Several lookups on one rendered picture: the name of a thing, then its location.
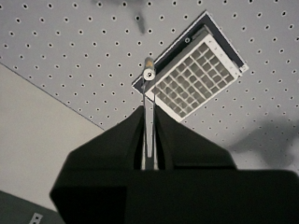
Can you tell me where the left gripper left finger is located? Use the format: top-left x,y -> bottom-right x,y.
59,105 -> 144,173

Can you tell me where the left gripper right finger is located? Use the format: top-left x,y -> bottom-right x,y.
155,105 -> 238,170

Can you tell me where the white grid rack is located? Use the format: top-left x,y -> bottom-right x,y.
155,30 -> 242,122

